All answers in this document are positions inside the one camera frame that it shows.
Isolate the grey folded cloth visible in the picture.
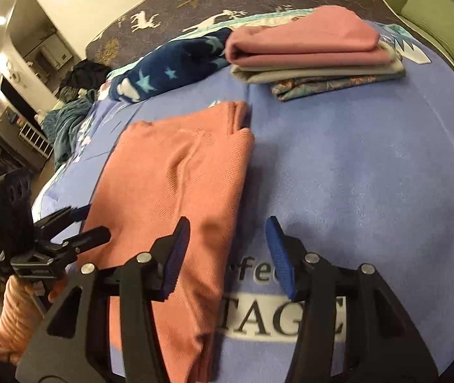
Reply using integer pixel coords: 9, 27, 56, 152
231, 42, 407, 84

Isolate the salmon knit sweater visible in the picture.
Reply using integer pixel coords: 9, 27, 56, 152
81, 101, 256, 383

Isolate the black clothes heap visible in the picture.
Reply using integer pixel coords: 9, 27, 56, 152
59, 59, 112, 90

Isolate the teal knit blanket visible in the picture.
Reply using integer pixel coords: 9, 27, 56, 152
42, 90, 106, 172

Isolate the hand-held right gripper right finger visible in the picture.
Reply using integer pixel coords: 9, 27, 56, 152
264, 216, 439, 383

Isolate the person's left forearm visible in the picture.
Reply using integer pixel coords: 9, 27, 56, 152
0, 275, 52, 365

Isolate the white wire rack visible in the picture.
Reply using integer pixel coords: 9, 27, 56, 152
17, 119, 54, 159

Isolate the pink folded cloth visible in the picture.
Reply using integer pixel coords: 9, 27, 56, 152
225, 6, 395, 66

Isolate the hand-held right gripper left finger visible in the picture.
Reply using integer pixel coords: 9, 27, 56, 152
15, 216, 191, 383

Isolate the floral patterned folded cloth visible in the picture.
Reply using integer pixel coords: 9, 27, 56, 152
271, 72, 405, 102

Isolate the white teal printed sheet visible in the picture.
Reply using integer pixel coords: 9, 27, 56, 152
107, 8, 431, 80

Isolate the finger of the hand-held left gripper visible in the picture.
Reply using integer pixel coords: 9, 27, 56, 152
31, 203, 93, 233
48, 225, 113, 258

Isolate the navy star print cloth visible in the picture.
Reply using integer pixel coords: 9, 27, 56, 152
109, 28, 233, 102

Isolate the blue fleece blanket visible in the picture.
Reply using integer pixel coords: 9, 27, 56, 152
31, 20, 454, 383

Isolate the person's left hand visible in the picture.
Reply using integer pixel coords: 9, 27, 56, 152
47, 279, 67, 304

